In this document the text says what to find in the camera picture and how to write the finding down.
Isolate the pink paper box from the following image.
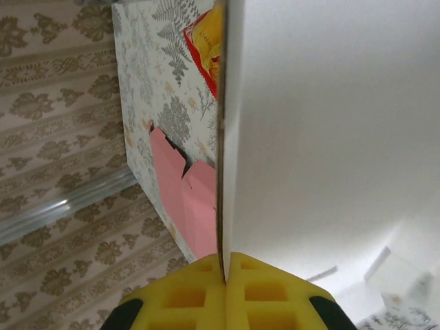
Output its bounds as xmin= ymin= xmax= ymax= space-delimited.
xmin=147 ymin=119 xmax=219 ymax=263

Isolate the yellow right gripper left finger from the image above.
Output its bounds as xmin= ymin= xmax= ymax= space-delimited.
xmin=99 ymin=253 xmax=228 ymax=330

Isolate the red snack packet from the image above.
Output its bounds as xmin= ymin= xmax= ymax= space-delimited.
xmin=182 ymin=0 xmax=228 ymax=101

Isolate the floral table cover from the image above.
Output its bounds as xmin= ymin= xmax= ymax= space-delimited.
xmin=110 ymin=0 xmax=440 ymax=330

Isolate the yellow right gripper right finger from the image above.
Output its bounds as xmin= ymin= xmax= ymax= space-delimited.
xmin=225 ymin=251 xmax=357 ymax=330

